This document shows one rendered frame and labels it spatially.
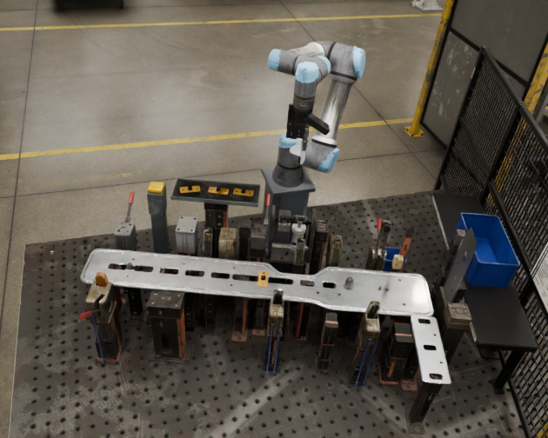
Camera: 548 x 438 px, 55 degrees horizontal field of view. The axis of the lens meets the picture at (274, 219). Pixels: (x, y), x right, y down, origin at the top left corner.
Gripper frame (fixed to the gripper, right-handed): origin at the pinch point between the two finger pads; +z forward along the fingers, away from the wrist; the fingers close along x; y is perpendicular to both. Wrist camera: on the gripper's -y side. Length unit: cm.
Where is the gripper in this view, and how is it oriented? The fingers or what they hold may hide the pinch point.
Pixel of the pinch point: (303, 154)
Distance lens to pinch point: 201.7
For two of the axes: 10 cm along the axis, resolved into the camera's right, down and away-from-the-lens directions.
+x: -0.5, 6.4, -7.7
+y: -10.0, -0.9, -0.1
